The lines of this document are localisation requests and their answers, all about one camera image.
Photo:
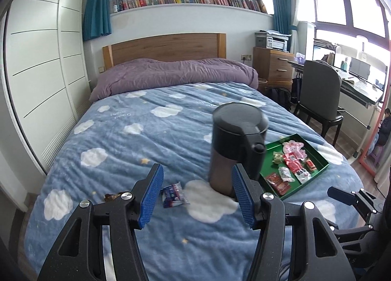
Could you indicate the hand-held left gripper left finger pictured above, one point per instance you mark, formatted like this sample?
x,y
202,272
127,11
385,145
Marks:
x,y
151,198

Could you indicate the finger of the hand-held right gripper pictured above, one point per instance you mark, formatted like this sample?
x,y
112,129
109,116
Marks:
x,y
354,234
342,195

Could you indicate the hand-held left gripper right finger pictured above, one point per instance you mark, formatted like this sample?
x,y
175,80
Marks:
x,y
244,198

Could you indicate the blue white snack packet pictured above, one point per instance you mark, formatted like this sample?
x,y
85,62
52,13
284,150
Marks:
x,y
173,195

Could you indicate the green tray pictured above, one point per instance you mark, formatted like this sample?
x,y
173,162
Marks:
x,y
320,163

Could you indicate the small orange candy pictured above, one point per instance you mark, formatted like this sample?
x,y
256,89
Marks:
x,y
311,165

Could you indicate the small white snack packet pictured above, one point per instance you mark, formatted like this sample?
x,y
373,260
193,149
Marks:
x,y
285,174

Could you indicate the small green gold candy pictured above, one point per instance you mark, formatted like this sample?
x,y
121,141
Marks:
x,y
278,158

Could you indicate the long red white snack packet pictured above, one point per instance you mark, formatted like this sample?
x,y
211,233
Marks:
x,y
294,165

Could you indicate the pink snack packet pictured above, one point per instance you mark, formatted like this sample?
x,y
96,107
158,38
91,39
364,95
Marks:
x,y
294,149

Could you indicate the small brown candy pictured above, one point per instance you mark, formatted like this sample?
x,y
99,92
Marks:
x,y
112,197

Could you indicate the orange framed mirror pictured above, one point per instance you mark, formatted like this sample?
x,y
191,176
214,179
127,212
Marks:
x,y
366,162

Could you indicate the black electric kettle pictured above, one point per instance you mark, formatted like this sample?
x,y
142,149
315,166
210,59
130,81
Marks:
x,y
235,146

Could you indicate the blue cloud print blanket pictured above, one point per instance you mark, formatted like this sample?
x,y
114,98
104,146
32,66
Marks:
x,y
128,146

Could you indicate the grey desk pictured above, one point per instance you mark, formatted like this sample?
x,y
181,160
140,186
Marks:
x,y
360,91

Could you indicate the grey chair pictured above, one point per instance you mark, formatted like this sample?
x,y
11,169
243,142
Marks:
x,y
320,91

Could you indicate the black backpack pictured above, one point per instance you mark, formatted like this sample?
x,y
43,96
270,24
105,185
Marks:
x,y
278,98

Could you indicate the purple duvet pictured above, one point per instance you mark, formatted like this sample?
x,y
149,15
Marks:
x,y
171,76

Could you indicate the computer monitor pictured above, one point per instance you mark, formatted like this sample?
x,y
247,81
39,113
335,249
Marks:
x,y
359,69

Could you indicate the teal bottle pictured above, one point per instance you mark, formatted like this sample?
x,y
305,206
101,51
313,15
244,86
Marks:
x,y
346,64

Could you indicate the wooden drawer cabinet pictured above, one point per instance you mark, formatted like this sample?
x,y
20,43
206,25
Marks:
x,y
272,66

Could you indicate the tissue box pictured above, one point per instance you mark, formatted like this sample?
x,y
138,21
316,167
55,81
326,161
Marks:
x,y
300,58

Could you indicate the wooden headboard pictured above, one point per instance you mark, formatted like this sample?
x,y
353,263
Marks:
x,y
165,49

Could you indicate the white tall appliance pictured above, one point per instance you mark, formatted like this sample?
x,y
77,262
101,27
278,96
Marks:
x,y
306,40

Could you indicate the white grey printer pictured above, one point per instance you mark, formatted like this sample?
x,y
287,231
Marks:
x,y
275,41

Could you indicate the white sliding wardrobe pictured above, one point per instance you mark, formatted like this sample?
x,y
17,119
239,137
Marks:
x,y
36,55

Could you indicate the dark framed side window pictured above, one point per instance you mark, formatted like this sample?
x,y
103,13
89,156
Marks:
x,y
351,6

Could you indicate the long blue curtain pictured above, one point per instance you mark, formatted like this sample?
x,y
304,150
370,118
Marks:
x,y
282,9

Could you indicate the short blue curtain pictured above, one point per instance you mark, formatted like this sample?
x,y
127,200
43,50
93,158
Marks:
x,y
96,9

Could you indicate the wall power outlet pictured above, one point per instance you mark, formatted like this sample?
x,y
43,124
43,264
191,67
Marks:
x,y
246,57

